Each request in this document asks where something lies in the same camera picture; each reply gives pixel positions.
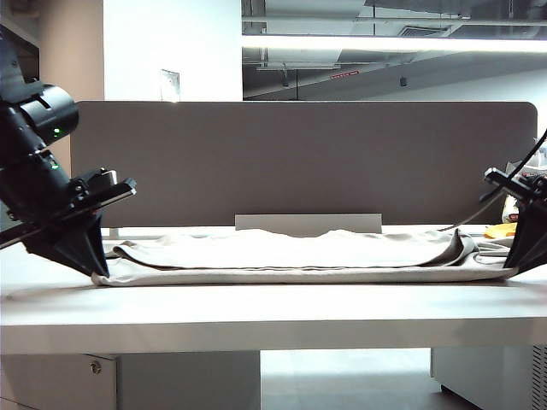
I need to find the grey power cable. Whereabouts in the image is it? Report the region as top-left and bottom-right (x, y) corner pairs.
(438, 190), (508, 231)

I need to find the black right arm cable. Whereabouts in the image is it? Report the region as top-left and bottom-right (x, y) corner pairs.
(506, 130), (547, 183)

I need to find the metal wall plate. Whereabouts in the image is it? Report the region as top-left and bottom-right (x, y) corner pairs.
(161, 68), (181, 103)

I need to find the ceiling air vent grille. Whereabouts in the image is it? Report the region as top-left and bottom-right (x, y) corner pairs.
(397, 25), (453, 38)

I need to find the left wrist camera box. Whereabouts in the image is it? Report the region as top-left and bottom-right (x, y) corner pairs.
(87, 168), (120, 189)

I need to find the yellow cloth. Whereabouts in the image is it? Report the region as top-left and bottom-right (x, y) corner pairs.
(484, 224), (517, 239)

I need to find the white cabinet with vent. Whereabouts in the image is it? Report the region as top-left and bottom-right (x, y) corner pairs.
(430, 348), (547, 410)

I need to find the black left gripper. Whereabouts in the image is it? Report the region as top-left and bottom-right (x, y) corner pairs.
(0, 147), (138, 278)

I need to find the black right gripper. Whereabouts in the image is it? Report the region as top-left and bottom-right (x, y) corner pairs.
(478, 167), (547, 270)

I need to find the long ceiling light strip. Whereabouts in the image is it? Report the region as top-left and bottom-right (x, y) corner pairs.
(241, 35), (547, 54)

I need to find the printed plastic snack bag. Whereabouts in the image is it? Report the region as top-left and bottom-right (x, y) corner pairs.
(502, 147), (547, 224)

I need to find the white drawer cabinet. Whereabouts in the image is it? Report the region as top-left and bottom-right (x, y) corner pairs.
(0, 352), (262, 410)

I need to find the grey fabric desk divider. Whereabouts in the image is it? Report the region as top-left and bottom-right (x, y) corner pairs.
(70, 100), (538, 229)

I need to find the beige T-shirt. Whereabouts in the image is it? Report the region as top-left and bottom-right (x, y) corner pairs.
(91, 228), (521, 287)

